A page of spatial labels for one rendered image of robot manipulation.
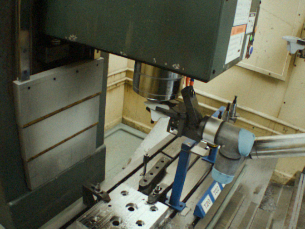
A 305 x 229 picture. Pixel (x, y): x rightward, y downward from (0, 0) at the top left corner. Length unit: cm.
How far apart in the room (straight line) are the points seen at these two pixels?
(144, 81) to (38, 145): 58
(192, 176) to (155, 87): 75
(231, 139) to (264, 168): 110
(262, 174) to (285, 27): 91
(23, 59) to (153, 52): 49
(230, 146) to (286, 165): 122
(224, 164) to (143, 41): 43
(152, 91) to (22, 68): 48
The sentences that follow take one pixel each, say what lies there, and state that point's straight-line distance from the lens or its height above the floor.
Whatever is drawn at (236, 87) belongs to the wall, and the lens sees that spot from 192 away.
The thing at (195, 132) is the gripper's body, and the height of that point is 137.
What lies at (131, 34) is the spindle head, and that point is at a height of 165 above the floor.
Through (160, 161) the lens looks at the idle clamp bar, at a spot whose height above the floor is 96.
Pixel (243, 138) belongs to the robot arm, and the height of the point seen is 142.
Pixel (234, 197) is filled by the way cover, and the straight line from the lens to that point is 173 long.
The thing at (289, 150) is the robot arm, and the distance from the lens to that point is 96.
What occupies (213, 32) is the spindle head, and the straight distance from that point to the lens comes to 70.
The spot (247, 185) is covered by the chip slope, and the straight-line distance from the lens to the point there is 186.
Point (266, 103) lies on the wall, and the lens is 190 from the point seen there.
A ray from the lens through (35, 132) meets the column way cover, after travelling 122.
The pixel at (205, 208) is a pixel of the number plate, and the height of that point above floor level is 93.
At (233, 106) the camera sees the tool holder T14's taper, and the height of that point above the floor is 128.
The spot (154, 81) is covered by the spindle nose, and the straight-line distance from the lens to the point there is 86.
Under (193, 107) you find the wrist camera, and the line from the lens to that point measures 88.
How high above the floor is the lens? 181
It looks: 27 degrees down
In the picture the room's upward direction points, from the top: 8 degrees clockwise
